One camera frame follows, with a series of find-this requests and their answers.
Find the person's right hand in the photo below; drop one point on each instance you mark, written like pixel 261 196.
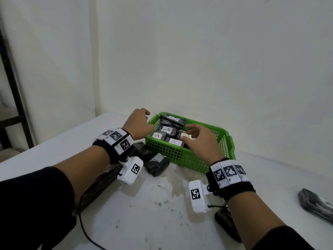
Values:
pixel 205 145

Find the person's left hand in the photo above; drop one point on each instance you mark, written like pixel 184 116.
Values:
pixel 138 124

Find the green plastic mesh basket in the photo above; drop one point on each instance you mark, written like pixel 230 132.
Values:
pixel 192 158

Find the black packet labelled A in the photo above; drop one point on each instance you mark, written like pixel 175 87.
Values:
pixel 169 130

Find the small black packet with label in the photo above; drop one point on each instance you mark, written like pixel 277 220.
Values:
pixel 156 166

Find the pile of black packets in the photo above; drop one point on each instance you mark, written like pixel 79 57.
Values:
pixel 104 184

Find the person's left forearm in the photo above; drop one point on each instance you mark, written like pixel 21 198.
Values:
pixel 78 174

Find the person's right forearm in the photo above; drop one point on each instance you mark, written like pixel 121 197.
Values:
pixel 255 218

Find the black left wristband with markers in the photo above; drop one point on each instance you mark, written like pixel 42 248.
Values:
pixel 109 153

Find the black wristband with markers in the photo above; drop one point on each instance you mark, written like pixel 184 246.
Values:
pixel 109 153
pixel 239 191

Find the black right wristband with markers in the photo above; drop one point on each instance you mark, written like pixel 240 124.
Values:
pixel 239 191

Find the black packet labelled B near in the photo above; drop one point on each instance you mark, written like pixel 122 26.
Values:
pixel 218 206

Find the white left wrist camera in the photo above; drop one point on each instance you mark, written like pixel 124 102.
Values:
pixel 128 177

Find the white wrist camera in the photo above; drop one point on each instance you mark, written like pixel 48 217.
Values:
pixel 200 205
pixel 128 177

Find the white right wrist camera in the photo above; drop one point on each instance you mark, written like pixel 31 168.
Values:
pixel 200 205

